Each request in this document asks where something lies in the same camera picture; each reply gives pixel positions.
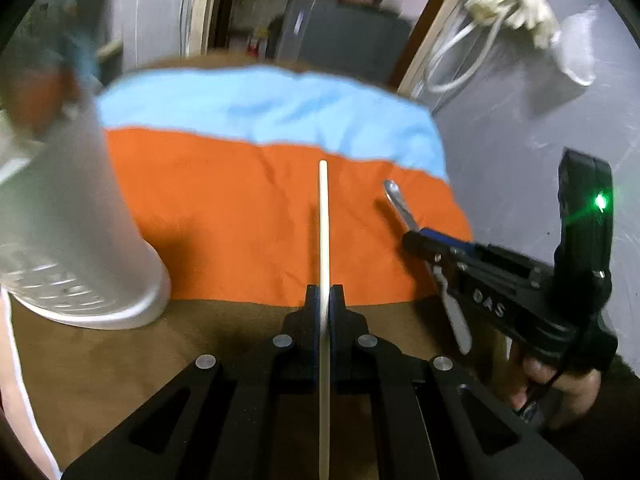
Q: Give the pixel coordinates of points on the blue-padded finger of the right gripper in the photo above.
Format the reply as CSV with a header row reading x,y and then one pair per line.
x,y
432,243
408,242

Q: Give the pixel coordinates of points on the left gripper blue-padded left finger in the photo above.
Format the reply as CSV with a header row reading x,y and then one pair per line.
x,y
302,325

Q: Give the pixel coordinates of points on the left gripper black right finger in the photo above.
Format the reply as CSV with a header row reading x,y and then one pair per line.
x,y
345,326

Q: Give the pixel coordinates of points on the wooden chopstick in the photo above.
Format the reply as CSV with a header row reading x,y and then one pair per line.
x,y
324,314

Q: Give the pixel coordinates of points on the person's right hand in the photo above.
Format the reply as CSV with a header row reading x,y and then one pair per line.
x,y
578,392

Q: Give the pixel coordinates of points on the striped blue orange brown cloth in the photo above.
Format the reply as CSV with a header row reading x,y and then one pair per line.
x,y
218,164

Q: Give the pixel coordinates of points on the grey cabinet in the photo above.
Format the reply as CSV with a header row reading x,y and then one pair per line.
x,y
340,37

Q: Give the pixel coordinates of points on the white mesh bag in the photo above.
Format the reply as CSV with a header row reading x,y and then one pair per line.
x,y
574,51

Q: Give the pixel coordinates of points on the white plastic utensil holder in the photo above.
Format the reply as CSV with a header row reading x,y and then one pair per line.
x,y
70,250

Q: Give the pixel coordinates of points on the cream rubber gloves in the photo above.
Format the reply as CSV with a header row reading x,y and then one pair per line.
x,y
536,16

